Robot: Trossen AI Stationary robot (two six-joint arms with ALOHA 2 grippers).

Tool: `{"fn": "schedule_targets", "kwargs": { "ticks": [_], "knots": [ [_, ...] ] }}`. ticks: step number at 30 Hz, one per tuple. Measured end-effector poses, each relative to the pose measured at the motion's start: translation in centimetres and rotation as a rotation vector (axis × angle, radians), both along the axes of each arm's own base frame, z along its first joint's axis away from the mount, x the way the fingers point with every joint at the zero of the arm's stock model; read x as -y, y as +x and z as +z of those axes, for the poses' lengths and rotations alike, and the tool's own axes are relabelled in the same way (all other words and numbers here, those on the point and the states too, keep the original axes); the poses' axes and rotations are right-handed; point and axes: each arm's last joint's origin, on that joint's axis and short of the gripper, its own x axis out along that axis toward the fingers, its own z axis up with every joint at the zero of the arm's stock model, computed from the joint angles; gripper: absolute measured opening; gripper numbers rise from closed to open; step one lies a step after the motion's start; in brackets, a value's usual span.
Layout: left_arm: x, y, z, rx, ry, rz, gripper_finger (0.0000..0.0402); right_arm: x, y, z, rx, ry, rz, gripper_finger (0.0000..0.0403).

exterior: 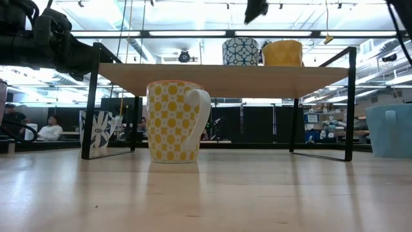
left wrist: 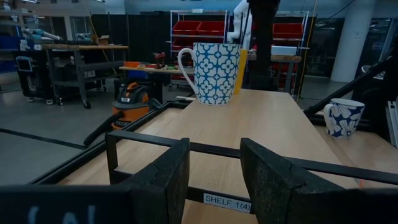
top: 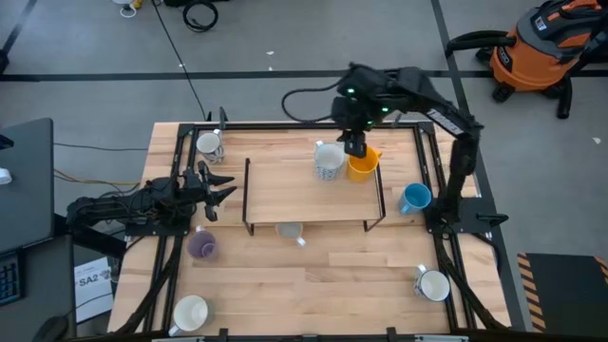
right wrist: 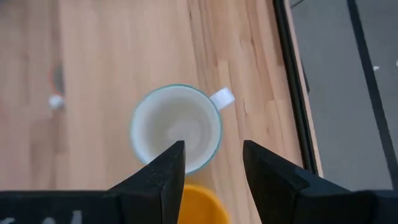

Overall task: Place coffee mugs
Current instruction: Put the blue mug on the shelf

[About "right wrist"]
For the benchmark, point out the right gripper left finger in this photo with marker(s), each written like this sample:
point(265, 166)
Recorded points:
point(161, 186)

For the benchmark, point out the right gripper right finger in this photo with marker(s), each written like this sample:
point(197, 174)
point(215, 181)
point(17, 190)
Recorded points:
point(280, 193)

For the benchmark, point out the plain yellow mug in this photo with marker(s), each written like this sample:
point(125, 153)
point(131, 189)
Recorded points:
point(202, 208)

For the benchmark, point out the light blue mug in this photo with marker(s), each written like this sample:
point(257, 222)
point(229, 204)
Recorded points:
point(174, 124)

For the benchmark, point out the small white round object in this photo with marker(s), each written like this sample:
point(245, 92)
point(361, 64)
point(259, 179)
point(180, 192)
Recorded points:
point(56, 101)

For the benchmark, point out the white floor scrap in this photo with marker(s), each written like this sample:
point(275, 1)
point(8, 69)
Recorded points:
point(376, 68)

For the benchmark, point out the black aluminium table frame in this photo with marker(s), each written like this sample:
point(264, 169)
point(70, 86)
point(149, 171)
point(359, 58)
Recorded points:
point(295, 93)

